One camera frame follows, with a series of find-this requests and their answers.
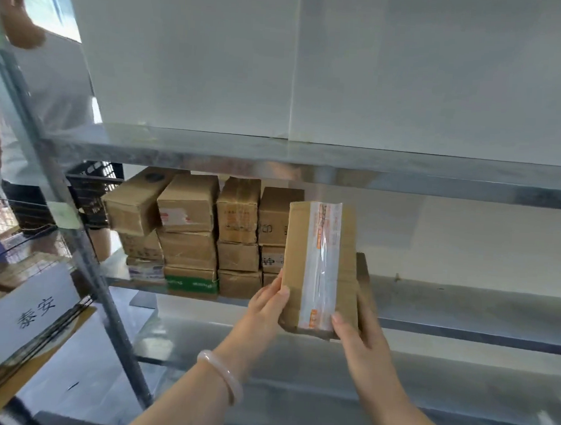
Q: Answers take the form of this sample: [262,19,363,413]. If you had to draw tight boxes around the metal shelving rack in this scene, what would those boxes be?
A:
[0,40,561,425]

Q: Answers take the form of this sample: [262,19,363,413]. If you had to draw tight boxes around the black plastic crate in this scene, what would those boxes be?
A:
[63,160,126,229]

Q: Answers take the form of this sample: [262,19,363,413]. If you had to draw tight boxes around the person's right hand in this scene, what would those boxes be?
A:
[326,287,413,405]

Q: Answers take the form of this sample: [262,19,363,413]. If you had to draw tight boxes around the white-taped brown cardboard box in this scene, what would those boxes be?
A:
[277,200,367,342]

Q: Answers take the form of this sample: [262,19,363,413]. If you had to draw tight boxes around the stack of cardboard boxes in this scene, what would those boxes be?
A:
[96,165,387,329]

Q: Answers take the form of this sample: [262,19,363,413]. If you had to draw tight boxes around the person's left hand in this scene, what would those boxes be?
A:
[211,265,293,385]

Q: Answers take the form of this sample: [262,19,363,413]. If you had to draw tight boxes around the black wire basket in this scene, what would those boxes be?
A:
[0,194,105,398]

